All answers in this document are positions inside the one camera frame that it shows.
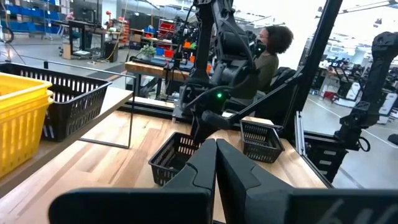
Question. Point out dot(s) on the person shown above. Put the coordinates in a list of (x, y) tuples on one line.
[(267, 68)]

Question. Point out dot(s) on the white machine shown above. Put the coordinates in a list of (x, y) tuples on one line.
[(390, 105)]

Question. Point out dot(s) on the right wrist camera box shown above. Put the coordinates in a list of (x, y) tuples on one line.
[(217, 96)]

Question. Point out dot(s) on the black panel with white slots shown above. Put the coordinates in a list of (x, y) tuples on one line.
[(314, 146)]

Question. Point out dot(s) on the black plastic basket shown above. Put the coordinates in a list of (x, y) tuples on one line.
[(261, 146), (169, 155), (77, 105)]

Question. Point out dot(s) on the black desk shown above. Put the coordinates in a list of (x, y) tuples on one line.
[(84, 23)]

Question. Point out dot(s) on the black chair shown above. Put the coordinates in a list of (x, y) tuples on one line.
[(284, 77)]

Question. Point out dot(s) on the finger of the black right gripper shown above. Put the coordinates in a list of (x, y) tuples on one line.
[(197, 132)]

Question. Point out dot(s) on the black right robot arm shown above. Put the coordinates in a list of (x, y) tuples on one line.
[(230, 40)]

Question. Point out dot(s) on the rack with red bins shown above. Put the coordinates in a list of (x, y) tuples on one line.
[(166, 26)]

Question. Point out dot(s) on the silver aluminium profile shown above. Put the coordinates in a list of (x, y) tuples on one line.
[(300, 137)]

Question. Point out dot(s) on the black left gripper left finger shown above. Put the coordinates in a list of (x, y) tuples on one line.
[(140, 208)]

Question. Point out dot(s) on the cardboard box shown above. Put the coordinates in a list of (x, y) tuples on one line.
[(66, 51)]

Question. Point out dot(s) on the rack with blue bins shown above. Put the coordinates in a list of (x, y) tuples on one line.
[(25, 12)]

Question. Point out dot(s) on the red floor box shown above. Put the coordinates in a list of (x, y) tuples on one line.
[(330, 96)]

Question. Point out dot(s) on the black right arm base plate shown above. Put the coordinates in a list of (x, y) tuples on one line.
[(180, 116)]

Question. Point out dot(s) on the yellow plastic basket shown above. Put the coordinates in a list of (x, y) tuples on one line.
[(21, 93), (18, 140)]

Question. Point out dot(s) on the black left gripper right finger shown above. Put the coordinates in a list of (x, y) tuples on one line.
[(311, 208)]

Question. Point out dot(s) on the black floor mat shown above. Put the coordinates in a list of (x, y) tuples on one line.
[(105, 72)]

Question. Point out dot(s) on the wooden workbench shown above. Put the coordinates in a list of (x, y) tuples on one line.
[(149, 69)]

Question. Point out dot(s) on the black aluminium rig frame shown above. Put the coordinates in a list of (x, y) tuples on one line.
[(314, 62)]

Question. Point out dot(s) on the green potted plant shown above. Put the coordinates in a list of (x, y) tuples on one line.
[(147, 51)]

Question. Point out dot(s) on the black bin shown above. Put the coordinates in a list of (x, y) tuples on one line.
[(111, 51)]

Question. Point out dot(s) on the wooden shelf with black legs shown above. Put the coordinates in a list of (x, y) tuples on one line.
[(115, 96)]

